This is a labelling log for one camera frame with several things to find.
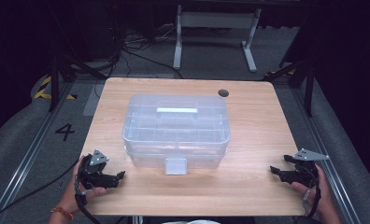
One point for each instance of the clear plastic storage box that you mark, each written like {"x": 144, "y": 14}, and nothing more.
{"x": 173, "y": 137}

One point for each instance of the person's right hand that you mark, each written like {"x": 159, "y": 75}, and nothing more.
{"x": 324, "y": 196}

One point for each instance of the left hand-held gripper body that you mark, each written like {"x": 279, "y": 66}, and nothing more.
{"x": 92, "y": 174}

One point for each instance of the person's white clothing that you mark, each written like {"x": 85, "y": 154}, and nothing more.
{"x": 191, "y": 221}

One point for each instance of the metal floor rail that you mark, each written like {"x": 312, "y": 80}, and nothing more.
{"x": 326, "y": 146}
{"x": 27, "y": 158}

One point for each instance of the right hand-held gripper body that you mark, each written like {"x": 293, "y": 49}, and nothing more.
{"x": 306, "y": 172}

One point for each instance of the white metal desk frame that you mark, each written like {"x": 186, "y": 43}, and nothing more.
{"x": 216, "y": 20}

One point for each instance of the person's left hand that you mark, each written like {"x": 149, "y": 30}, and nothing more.
{"x": 71, "y": 196}

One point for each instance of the black metal stand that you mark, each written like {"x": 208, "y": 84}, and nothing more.
{"x": 307, "y": 84}
{"x": 57, "y": 77}

